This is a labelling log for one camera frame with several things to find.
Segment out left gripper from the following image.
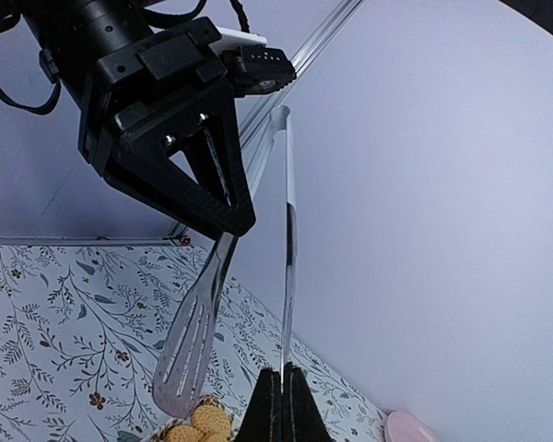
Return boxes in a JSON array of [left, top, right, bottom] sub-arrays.
[[76, 16, 256, 238]]

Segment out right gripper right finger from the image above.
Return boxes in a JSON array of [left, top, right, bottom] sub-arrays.
[[283, 363, 332, 442]]

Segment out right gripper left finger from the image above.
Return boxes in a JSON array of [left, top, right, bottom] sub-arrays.
[[237, 368, 281, 442]]

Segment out floral cookie tray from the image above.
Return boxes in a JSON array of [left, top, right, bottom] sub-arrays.
[[144, 396, 240, 442]]

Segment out metal tongs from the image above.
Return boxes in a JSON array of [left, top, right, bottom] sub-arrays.
[[152, 106, 297, 419]]

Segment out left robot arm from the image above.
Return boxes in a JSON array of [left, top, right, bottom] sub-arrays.
[[0, 1, 295, 238]]

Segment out pink plate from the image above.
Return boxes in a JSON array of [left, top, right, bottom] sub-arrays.
[[383, 411, 438, 442]]

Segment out floral tablecloth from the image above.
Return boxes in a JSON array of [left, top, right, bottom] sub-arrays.
[[0, 245, 386, 441]]

